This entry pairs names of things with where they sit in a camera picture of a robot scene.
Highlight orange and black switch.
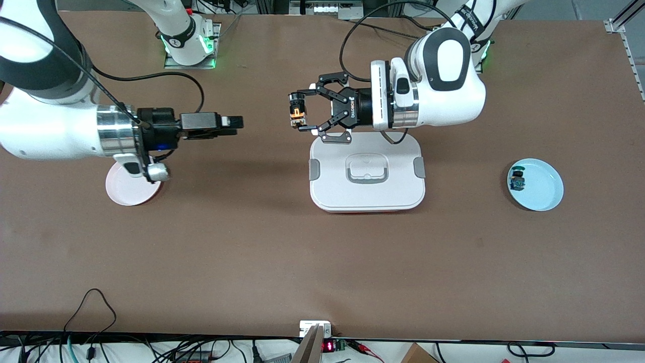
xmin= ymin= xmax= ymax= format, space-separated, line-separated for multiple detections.
xmin=288 ymin=92 xmax=308 ymax=128

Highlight pink round plate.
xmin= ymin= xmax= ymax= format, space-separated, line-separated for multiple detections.
xmin=105 ymin=161 xmax=163 ymax=206

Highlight metal device white sockets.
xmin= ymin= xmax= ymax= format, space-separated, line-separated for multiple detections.
xmin=290 ymin=0 xmax=364 ymax=20

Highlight small white box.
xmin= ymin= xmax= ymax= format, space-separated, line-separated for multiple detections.
xmin=299 ymin=320 xmax=332 ymax=337

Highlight light blue round plate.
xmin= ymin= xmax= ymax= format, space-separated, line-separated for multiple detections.
xmin=506 ymin=158 xmax=564 ymax=212

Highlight red clip lead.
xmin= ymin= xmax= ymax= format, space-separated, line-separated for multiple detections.
xmin=348 ymin=340 xmax=384 ymax=363

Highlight black power strip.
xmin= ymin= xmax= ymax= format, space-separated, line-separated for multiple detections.
xmin=174 ymin=350 xmax=212 ymax=363

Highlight brown cardboard box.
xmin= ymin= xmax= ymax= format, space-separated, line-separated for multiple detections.
xmin=401 ymin=343 xmax=440 ymax=363

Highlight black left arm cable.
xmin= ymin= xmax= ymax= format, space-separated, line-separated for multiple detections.
xmin=340 ymin=0 xmax=454 ymax=146

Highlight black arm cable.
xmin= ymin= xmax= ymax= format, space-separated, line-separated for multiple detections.
xmin=0 ymin=18 xmax=205 ymax=126
xmin=340 ymin=0 xmax=454 ymax=146

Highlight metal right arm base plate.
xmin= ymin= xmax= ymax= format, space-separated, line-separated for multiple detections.
xmin=164 ymin=23 xmax=221 ymax=70

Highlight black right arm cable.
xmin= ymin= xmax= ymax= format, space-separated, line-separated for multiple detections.
xmin=0 ymin=18 xmax=205 ymax=126

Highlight thin black table cable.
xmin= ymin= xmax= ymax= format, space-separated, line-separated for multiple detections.
xmin=345 ymin=18 xmax=421 ymax=39

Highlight aluminium extrusion post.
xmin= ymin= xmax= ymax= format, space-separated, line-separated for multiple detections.
xmin=256 ymin=0 xmax=290 ymax=16

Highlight thick black table cable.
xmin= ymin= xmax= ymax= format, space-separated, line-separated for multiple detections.
xmin=401 ymin=16 xmax=436 ymax=30

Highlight green-capped push button switch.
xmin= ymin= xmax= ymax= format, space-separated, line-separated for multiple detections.
xmin=509 ymin=165 xmax=527 ymax=192

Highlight black looped cable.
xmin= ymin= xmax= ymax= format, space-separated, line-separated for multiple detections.
xmin=63 ymin=288 xmax=117 ymax=359

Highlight grey wedge post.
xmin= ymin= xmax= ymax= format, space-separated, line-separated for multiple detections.
xmin=291 ymin=325 xmax=324 ymax=363

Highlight aluminium frame rail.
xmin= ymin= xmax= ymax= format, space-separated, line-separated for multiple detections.
xmin=604 ymin=0 xmax=645 ymax=104

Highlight black oval cable loop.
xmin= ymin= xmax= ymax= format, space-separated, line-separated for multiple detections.
xmin=506 ymin=342 xmax=556 ymax=357

